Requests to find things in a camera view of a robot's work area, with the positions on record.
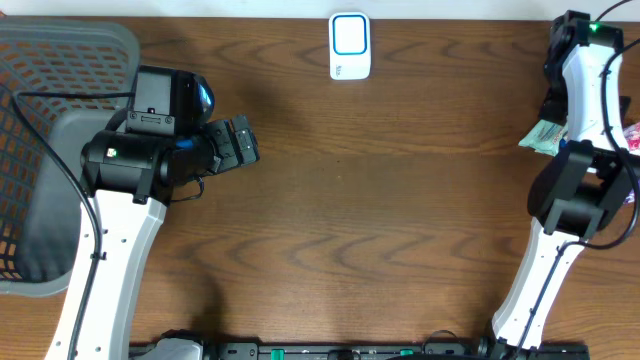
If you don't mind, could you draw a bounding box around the teal wipes packet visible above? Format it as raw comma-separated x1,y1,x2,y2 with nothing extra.
518,119,568,156

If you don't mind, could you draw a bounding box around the red purple snack packet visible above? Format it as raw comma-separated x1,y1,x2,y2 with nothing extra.
619,119,640,206

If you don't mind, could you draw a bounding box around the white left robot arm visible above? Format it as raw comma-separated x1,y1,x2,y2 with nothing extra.
46,115,259,359

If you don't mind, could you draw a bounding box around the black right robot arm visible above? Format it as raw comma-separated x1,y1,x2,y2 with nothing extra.
476,10,639,359

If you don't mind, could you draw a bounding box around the grey plastic basket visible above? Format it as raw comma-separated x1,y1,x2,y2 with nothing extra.
1,18,140,297

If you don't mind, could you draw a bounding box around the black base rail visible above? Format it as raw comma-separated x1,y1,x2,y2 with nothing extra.
128,338,590,360

